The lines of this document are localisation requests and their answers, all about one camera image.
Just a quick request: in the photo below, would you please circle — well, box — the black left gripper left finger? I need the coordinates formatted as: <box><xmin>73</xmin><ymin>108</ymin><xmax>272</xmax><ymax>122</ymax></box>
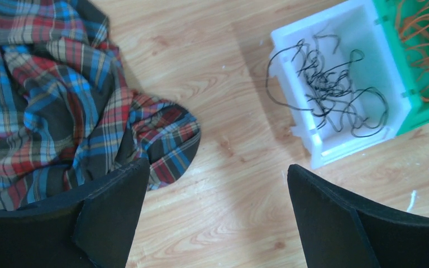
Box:
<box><xmin>0</xmin><ymin>159</ymin><xmax>150</xmax><ymax>267</ymax></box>

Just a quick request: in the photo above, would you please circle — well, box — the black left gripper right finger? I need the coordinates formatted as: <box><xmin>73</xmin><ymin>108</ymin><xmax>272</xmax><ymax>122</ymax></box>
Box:
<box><xmin>287</xmin><ymin>164</ymin><xmax>429</xmax><ymax>267</ymax></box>

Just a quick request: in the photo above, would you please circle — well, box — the plaid flannel shirt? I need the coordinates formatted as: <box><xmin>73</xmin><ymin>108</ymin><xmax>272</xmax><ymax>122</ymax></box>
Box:
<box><xmin>0</xmin><ymin>1</ymin><xmax>201</xmax><ymax>210</ymax></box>

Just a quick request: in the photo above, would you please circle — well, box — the green plastic bin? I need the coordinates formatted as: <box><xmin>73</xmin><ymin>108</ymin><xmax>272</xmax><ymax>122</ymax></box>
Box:
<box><xmin>374</xmin><ymin>1</ymin><xmax>429</xmax><ymax>135</ymax></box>

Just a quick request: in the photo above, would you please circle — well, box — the white translucent plastic bin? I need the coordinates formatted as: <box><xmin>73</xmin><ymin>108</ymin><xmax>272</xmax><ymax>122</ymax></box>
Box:
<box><xmin>266</xmin><ymin>1</ymin><xmax>411</xmax><ymax>169</ymax></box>

